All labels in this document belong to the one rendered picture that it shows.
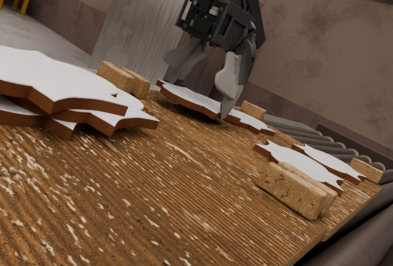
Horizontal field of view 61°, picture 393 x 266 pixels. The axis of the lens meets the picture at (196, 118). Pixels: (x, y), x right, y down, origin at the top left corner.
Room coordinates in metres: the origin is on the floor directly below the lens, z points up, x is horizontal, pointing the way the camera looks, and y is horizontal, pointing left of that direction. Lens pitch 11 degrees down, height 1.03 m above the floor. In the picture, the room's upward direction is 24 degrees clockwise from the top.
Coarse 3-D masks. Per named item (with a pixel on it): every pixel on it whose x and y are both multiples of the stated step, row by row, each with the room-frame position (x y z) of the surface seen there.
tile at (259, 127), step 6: (234, 114) 0.61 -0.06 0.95; (240, 114) 0.65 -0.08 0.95; (246, 114) 0.69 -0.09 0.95; (228, 120) 0.57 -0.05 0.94; (240, 120) 0.57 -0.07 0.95; (246, 120) 0.60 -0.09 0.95; (252, 120) 0.64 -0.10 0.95; (258, 120) 0.68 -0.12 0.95; (240, 126) 0.57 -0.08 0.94; (246, 126) 0.58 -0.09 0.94; (252, 126) 0.58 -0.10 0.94; (258, 126) 0.60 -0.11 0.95; (264, 126) 0.63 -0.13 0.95; (258, 132) 0.57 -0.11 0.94; (264, 132) 0.61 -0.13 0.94; (270, 132) 0.62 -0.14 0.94
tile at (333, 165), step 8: (296, 144) 0.58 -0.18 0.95; (304, 144) 0.64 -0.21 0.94; (304, 152) 0.56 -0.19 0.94; (312, 152) 0.58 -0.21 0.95; (320, 152) 0.63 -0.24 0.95; (320, 160) 0.54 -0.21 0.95; (328, 160) 0.57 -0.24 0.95; (336, 160) 0.61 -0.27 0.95; (328, 168) 0.52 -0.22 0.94; (336, 168) 0.53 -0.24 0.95; (344, 168) 0.56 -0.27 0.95; (352, 168) 0.60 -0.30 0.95; (344, 176) 0.53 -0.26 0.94; (352, 176) 0.53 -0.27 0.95; (360, 176) 0.57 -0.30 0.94
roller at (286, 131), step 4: (276, 128) 0.90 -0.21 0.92; (280, 128) 0.93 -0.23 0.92; (284, 132) 0.93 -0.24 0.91; (288, 132) 0.96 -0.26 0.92; (292, 132) 0.99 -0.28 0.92; (296, 132) 1.02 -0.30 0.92; (300, 132) 1.05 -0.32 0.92; (300, 136) 1.03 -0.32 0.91; (304, 136) 1.06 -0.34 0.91; (308, 136) 1.09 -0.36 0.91; (312, 136) 1.13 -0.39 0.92; (316, 136) 1.17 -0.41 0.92; (320, 136) 1.22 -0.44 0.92; (324, 136) 1.31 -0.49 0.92; (324, 140) 1.22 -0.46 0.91; (328, 140) 1.26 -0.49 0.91; (332, 140) 1.30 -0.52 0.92
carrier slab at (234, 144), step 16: (160, 96) 0.52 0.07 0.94; (160, 112) 0.42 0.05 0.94; (176, 112) 0.46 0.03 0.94; (192, 112) 0.51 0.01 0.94; (192, 128) 0.41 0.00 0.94; (208, 128) 0.45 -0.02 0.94; (224, 128) 0.50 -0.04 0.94; (240, 128) 0.56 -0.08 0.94; (272, 128) 0.73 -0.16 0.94; (208, 144) 0.37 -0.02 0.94; (224, 144) 0.40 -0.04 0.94; (240, 144) 0.44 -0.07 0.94; (288, 144) 0.61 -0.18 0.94; (240, 160) 0.36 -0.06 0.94; (256, 160) 0.39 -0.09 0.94; (256, 176) 0.33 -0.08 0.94; (352, 192) 0.45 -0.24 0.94; (368, 192) 0.50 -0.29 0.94; (336, 208) 0.34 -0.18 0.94; (352, 208) 0.37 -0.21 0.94; (336, 224) 0.29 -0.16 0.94
